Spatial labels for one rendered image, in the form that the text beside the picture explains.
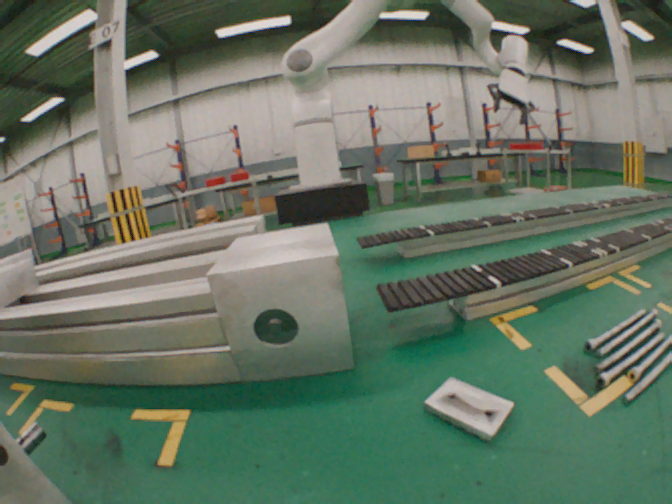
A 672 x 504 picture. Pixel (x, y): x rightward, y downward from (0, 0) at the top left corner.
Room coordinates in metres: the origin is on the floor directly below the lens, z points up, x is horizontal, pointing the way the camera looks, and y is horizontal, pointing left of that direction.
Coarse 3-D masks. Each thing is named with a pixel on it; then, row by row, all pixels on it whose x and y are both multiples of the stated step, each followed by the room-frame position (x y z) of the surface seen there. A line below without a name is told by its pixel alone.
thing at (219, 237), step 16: (224, 224) 0.44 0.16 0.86; (240, 224) 0.44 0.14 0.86; (256, 224) 0.44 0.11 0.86; (144, 240) 0.44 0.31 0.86; (160, 240) 0.43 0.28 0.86; (176, 240) 0.38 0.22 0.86; (192, 240) 0.37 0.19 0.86; (208, 240) 0.37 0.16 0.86; (224, 240) 0.37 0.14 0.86; (80, 256) 0.42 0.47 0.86; (96, 256) 0.42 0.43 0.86; (112, 256) 0.36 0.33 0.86; (128, 256) 0.36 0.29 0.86; (144, 256) 0.36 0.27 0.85; (160, 256) 0.36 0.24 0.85; (176, 256) 0.37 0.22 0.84; (192, 256) 0.37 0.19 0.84; (48, 272) 0.35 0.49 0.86; (64, 272) 0.35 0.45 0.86; (80, 272) 0.35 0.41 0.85; (96, 272) 0.37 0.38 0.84
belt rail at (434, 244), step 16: (608, 208) 0.44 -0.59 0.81; (624, 208) 0.44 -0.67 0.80; (640, 208) 0.45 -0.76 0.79; (656, 208) 0.46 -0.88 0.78; (512, 224) 0.42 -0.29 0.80; (528, 224) 0.42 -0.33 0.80; (544, 224) 0.43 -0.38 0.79; (560, 224) 0.43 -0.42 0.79; (576, 224) 0.43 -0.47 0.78; (416, 240) 0.41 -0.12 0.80; (432, 240) 0.41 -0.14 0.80; (448, 240) 0.42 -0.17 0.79; (464, 240) 0.42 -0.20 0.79; (480, 240) 0.42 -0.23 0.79; (496, 240) 0.42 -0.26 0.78
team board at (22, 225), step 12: (12, 180) 3.21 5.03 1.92; (0, 192) 3.07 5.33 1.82; (12, 192) 3.19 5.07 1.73; (24, 192) 3.31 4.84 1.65; (0, 204) 3.05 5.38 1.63; (12, 204) 3.17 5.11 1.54; (24, 204) 3.28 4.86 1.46; (0, 216) 3.03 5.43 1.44; (12, 216) 3.15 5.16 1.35; (24, 216) 3.26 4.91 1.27; (0, 228) 3.00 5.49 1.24; (12, 228) 3.12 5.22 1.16; (24, 228) 3.23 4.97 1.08; (0, 240) 2.97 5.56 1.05; (12, 240) 3.09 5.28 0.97; (36, 252) 3.31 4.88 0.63
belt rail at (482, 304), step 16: (656, 240) 0.24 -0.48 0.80; (608, 256) 0.23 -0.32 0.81; (624, 256) 0.24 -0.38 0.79; (640, 256) 0.24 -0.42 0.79; (560, 272) 0.23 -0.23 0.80; (576, 272) 0.23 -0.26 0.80; (592, 272) 0.23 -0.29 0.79; (608, 272) 0.23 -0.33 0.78; (512, 288) 0.22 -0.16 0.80; (528, 288) 0.23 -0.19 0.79; (544, 288) 0.23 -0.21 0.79; (560, 288) 0.23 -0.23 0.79; (464, 304) 0.23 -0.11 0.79; (480, 304) 0.23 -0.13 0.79; (496, 304) 0.22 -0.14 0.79; (512, 304) 0.22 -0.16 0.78
